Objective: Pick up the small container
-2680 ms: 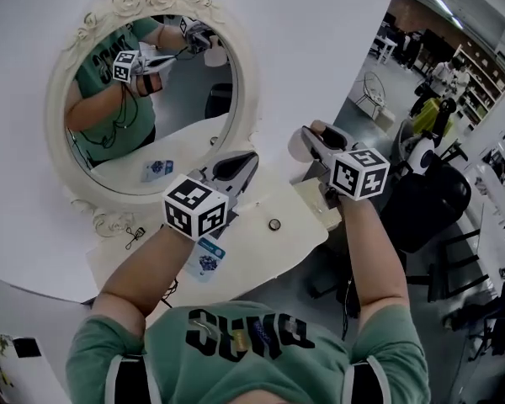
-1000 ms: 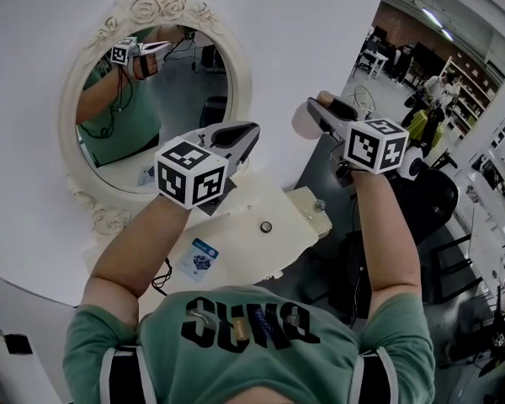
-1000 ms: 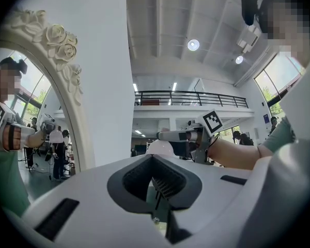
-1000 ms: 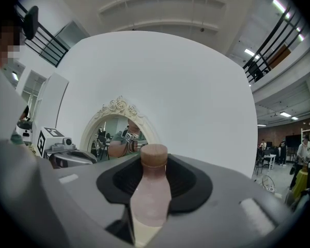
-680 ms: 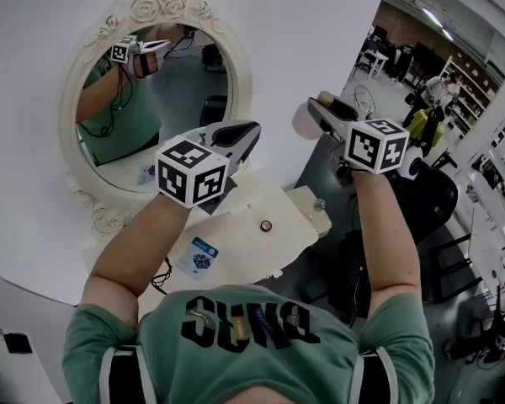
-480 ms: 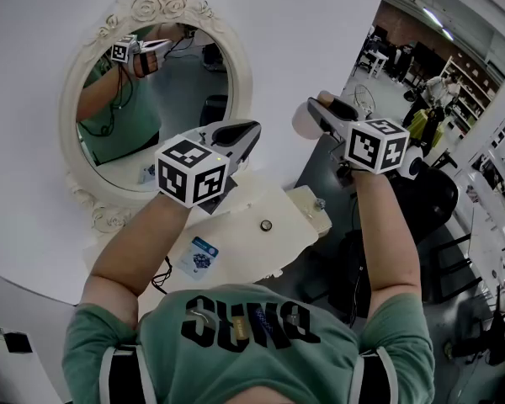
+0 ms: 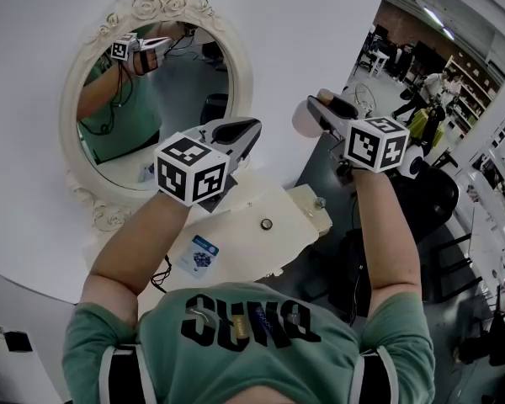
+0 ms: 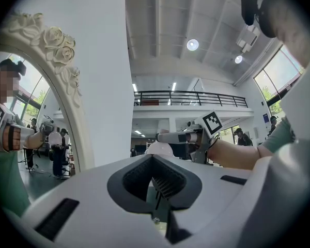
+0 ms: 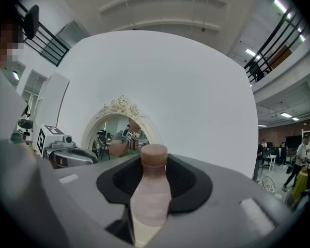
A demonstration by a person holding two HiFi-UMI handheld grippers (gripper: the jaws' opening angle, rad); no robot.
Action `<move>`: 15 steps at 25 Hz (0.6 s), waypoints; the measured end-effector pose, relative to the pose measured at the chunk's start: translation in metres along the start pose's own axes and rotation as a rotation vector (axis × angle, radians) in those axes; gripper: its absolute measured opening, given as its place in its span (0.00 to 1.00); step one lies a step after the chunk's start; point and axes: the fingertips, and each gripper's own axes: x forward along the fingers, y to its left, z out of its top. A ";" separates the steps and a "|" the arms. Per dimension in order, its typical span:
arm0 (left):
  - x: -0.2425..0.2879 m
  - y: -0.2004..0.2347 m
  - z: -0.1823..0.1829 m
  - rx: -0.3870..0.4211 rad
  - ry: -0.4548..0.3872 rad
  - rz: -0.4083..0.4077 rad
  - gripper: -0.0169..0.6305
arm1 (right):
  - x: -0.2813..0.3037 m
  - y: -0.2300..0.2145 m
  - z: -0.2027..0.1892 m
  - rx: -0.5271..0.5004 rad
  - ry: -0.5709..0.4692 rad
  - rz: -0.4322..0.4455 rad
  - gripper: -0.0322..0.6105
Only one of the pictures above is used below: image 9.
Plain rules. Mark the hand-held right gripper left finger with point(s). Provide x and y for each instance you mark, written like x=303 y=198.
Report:
x=93 y=190

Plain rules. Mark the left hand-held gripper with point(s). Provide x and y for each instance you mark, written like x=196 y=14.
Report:
x=67 y=156

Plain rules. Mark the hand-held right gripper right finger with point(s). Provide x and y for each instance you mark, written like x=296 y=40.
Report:
x=222 y=210

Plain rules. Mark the pink bottle with brown cap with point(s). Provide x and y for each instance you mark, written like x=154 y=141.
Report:
x=151 y=195

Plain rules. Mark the white table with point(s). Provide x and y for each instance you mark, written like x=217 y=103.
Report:
x=271 y=160

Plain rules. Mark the white ornate vanity mirror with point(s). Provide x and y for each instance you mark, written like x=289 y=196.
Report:
x=118 y=106

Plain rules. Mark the yellow round table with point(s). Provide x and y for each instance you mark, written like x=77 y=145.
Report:
x=302 y=183

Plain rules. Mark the ceiling tube light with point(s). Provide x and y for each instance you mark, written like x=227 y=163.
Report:
x=281 y=5
x=286 y=114
x=250 y=52

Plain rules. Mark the black mezzanine railing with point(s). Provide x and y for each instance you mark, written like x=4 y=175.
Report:
x=281 y=27
x=45 y=39

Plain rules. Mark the person's head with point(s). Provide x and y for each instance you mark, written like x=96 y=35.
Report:
x=5 y=48

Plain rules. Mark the black office chair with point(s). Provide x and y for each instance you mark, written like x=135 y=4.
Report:
x=255 y=71

